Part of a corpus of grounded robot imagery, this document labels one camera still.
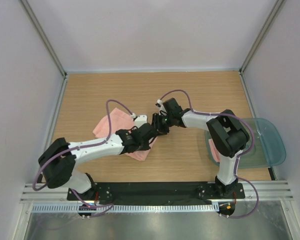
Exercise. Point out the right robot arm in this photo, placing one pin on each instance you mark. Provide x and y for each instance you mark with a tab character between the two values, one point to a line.
227	132

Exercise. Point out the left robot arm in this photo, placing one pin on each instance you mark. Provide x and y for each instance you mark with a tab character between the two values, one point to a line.
59	162

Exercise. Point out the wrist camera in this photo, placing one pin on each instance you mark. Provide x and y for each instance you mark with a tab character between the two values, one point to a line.
139	120
161	109

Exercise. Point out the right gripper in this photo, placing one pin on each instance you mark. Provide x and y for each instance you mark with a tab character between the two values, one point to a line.
156	122

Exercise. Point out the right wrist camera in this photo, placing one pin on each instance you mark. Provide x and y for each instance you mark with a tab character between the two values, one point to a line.
161	109

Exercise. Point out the white slotted cable duct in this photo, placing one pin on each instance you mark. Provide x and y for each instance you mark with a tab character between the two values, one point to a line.
78	208

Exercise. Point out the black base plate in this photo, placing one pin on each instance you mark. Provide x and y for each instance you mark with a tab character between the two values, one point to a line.
119	190

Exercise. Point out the clear blue plastic tray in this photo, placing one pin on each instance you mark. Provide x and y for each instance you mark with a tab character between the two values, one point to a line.
268	150

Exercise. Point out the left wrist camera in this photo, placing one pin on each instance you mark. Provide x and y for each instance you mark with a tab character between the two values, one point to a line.
139	120

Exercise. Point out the pink bunny towel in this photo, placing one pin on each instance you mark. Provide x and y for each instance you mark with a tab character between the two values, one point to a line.
214	151

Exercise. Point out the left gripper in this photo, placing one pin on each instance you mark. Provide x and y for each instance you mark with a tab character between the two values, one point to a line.
145	146

